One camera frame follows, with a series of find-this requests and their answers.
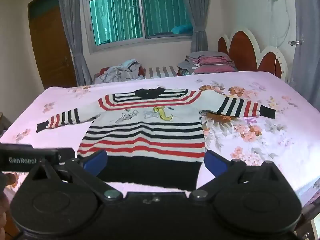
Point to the red and white scalloped headboard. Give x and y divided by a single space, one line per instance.
241 50

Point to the pile of unfolded clothes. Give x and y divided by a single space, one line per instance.
120 72

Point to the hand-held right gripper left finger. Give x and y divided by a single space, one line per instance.
96 161

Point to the metal curtain hook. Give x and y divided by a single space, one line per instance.
295 42

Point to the stack of folded clothes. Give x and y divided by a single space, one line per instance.
212 62

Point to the brown wooden door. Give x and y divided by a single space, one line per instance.
50 50

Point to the bed with pink floral sheet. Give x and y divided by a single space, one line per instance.
275 135

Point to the teal bundle behind window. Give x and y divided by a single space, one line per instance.
182 29

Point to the grey curtain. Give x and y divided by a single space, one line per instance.
198 17
307 67
72 30

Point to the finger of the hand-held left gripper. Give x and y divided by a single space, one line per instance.
67 153

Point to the window with metal frame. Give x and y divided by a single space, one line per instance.
117 17

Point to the red black white striped sweater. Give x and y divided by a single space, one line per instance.
150 135

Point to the person's left hand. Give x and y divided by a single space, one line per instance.
10 179

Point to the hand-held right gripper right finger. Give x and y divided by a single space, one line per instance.
216 163

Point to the grey white striped mattress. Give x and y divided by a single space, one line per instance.
161 72

